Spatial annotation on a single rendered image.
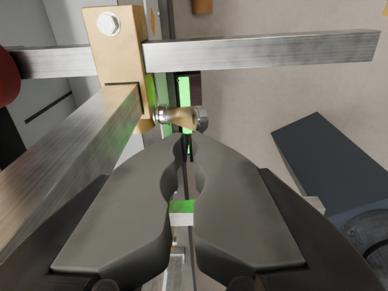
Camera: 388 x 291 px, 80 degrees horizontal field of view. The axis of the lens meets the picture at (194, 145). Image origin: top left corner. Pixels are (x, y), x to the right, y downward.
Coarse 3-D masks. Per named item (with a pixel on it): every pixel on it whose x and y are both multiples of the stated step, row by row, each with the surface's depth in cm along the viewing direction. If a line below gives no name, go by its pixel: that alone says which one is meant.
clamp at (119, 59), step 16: (96, 16) 22; (128, 16) 22; (96, 32) 23; (128, 32) 23; (144, 32) 26; (96, 48) 23; (112, 48) 23; (128, 48) 23; (96, 64) 24; (112, 64) 24; (128, 64) 24; (112, 80) 25; (128, 80) 25; (144, 80) 25; (144, 96) 26; (144, 112) 27; (144, 128) 28
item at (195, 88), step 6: (192, 78) 42; (198, 78) 42; (192, 84) 42; (198, 84) 42; (192, 90) 43; (198, 90) 43; (192, 96) 43; (198, 96) 43; (192, 102) 44; (198, 102) 44
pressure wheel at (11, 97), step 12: (0, 48) 23; (0, 60) 22; (12, 60) 24; (0, 72) 22; (12, 72) 23; (0, 84) 22; (12, 84) 24; (0, 96) 23; (12, 96) 25; (0, 108) 25
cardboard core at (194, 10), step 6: (192, 0) 90; (198, 0) 89; (204, 0) 89; (210, 0) 90; (192, 6) 92; (198, 6) 90; (204, 6) 90; (210, 6) 91; (192, 12) 93; (198, 12) 91; (204, 12) 90; (210, 12) 92
